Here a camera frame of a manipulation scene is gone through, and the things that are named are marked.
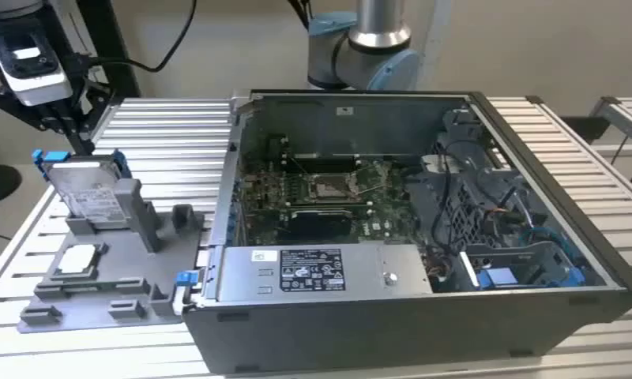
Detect hard disk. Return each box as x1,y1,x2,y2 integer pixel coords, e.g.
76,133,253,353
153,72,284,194
30,148,133,222

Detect grey metal disk bay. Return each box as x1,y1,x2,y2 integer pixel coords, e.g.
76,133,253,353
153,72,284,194
460,236,608,292

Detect grey plastic parts rack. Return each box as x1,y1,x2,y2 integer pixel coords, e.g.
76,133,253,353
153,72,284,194
16,177,215,336

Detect silver CPU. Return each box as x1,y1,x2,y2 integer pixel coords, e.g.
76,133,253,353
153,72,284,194
56,244,105,274

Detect thin metal locking lever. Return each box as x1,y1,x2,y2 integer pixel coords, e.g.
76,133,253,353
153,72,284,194
288,154,313,177

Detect green motherboard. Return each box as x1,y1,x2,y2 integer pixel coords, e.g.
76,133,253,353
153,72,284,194
236,149,419,246

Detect black RAM slot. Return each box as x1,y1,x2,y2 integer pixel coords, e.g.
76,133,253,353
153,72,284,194
293,160,359,171
288,204,373,211
293,153,357,162
288,198,373,205

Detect blue tabbed case latch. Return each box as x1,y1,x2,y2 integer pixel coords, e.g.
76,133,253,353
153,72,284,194
171,268,212,317

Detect CPU socket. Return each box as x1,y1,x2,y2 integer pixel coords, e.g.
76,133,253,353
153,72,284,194
303,171,357,205

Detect silver power supply with label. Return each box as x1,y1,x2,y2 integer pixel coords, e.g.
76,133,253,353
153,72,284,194
199,244,433,307

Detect grey metal drive cage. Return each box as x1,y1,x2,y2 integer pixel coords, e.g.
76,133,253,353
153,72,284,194
409,156,550,253

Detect open dark grey PC case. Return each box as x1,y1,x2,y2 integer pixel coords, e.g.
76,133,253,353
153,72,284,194
181,88,632,374

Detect small black box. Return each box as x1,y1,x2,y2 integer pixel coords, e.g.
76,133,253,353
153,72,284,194
560,116,611,145

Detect metal slat side table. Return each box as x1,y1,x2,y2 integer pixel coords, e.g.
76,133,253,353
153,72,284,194
590,96,632,159

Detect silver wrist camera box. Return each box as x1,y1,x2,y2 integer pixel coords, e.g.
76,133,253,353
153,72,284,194
0,31,73,107

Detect long black hanging cable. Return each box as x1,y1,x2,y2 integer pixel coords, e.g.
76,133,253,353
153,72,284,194
87,0,197,73

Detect black stand post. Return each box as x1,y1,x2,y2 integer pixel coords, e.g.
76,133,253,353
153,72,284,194
62,0,143,156

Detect black cables beside arm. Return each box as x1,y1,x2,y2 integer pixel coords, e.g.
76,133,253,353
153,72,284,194
285,0,317,31

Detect blue wire in case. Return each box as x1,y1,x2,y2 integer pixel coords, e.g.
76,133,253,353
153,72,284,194
520,223,568,265

